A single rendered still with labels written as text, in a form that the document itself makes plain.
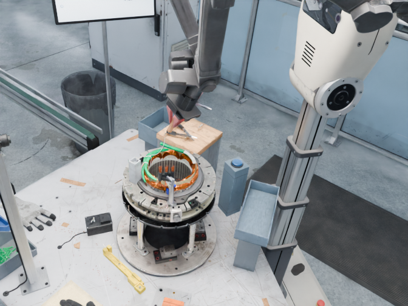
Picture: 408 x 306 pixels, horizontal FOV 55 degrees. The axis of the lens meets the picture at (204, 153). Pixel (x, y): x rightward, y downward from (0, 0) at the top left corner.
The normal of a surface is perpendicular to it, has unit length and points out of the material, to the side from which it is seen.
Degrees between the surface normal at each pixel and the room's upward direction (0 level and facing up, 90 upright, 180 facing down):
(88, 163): 0
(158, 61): 90
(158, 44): 90
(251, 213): 0
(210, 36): 124
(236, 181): 90
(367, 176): 0
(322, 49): 90
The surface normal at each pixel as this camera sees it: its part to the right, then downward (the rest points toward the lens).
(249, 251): -0.29, 0.58
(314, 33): -0.96, 0.11
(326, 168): 0.09, -0.77
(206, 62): 0.13, 0.91
